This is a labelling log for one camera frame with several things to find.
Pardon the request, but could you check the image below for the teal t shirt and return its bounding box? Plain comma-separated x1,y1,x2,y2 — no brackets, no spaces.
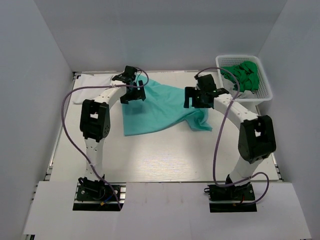
122,79,213,137

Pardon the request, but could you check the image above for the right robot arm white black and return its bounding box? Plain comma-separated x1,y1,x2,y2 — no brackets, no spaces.
184,74,276,200

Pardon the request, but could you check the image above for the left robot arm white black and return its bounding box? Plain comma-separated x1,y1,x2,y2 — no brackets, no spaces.
79,65,147,180

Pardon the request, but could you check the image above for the grey t shirt in basket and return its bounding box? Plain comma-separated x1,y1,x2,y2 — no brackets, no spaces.
222,79,256,99

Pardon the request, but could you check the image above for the folded white t shirt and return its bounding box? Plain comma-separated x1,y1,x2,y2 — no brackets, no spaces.
72,73,118,106

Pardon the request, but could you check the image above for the green t shirt in basket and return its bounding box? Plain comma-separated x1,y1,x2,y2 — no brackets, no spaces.
221,61,260,93

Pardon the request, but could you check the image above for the white plastic basket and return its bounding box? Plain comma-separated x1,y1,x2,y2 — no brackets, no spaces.
215,55,273,108

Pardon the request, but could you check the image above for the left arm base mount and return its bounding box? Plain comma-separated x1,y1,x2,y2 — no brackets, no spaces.
72,177,126,212

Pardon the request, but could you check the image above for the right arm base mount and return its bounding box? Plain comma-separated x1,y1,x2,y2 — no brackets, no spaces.
203,183,257,213

